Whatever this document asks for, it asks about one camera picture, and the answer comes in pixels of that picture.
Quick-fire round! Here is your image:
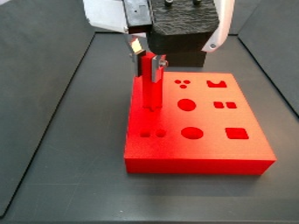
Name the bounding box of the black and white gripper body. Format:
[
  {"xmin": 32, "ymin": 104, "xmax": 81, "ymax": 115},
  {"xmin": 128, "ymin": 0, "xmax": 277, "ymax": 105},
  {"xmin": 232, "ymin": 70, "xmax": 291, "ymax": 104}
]
[{"xmin": 82, "ymin": 0, "xmax": 235, "ymax": 54}]

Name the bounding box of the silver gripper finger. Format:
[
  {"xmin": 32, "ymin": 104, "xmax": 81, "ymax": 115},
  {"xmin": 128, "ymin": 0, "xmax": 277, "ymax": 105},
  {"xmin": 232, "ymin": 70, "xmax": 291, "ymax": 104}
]
[
  {"xmin": 125, "ymin": 35, "xmax": 145, "ymax": 77},
  {"xmin": 150, "ymin": 55, "xmax": 168, "ymax": 83}
]

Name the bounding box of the dark grey curved holder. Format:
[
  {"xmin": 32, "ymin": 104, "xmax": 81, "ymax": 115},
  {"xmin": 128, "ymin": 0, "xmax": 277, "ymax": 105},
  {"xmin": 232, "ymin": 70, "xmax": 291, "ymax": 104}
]
[{"xmin": 165, "ymin": 52, "xmax": 206, "ymax": 67}]

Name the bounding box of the red shape sorter block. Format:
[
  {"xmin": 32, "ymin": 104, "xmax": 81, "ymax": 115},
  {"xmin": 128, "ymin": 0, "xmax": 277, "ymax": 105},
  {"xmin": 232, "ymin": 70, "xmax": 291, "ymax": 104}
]
[{"xmin": 124, "ymin": 72, "xmax": 276, "ymax": 175}]

